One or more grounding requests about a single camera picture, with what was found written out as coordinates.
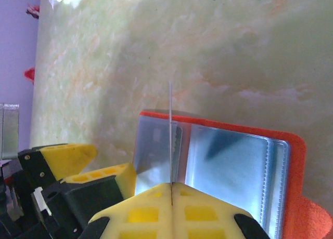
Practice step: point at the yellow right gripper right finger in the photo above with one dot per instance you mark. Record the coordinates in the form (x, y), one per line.
(205, 218)

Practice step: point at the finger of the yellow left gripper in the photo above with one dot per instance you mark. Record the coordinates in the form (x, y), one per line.
(67, 156)
(104, 182)

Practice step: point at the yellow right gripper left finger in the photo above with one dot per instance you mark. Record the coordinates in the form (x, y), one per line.
(140, 218)

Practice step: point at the orange card holder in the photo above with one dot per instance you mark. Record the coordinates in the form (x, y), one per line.
(296, 171)

